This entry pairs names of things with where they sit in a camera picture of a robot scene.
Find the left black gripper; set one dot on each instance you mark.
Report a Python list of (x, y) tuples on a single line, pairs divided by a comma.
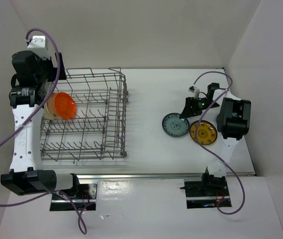
[(49, 62)]

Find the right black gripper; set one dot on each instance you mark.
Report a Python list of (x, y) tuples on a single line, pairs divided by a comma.
[(188, 111)]

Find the blue patterned plate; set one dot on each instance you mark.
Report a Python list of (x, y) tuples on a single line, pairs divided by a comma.
[(174, 125)]

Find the yellow patterned plate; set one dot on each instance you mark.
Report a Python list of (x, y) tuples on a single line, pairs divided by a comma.
[(205, 132)]

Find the orange plate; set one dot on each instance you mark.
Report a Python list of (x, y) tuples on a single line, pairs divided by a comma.
[(64, 105)]

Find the cream plate small motifs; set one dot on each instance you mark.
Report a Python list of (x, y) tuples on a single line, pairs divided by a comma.
[(49, 109)]

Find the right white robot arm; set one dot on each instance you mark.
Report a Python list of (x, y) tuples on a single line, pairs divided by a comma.
[(232, 122)]

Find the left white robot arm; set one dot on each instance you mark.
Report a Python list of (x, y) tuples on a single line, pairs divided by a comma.
[(26, 174)]

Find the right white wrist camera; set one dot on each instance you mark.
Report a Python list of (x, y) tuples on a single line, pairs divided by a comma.
[(195, 91)]

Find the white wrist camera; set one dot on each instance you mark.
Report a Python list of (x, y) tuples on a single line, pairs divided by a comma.
[(38, 45), (195, 91)]

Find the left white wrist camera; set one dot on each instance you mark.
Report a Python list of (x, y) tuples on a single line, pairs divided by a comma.
[(38, 45)]

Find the grey wire dish rack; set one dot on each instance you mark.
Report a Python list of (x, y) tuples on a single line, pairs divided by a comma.
[(97, 132)]

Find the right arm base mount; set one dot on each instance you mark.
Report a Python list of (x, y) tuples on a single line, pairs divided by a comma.
[(199, 197)]

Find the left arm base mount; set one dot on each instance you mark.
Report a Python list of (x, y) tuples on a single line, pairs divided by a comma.
[(84, 199)]

